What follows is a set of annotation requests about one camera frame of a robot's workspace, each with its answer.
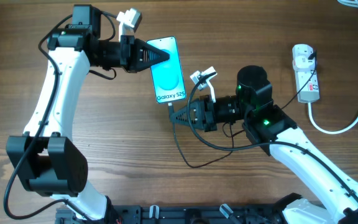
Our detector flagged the white USB charger adapter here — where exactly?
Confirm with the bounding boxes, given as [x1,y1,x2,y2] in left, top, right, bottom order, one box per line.
[293,55,316,72]

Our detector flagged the white cables at corner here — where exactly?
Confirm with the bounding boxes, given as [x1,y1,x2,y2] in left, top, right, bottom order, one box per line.
[336,0,358,11]

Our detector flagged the Galaxy smartphone with blue screen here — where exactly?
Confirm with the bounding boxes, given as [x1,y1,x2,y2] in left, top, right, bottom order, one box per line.
[147,36,186,104]

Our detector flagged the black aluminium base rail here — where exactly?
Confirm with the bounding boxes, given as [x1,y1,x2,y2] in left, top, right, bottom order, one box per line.
[54,203,291,224]

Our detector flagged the white power strip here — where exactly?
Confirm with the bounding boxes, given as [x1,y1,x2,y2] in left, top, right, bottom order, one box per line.
[292,44,319,103]

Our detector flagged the black right camera cable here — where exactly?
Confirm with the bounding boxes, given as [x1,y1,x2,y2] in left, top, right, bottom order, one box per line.
[186,72,358,223]

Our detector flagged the black USB charging cable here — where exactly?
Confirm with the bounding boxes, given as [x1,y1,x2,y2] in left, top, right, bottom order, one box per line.
[167,49,318,169]

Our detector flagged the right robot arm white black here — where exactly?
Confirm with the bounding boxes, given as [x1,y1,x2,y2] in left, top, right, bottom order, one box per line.
[168,65,358,223]

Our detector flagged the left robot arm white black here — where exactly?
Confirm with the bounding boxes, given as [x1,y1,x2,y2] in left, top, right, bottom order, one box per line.
[6,4,169,223]

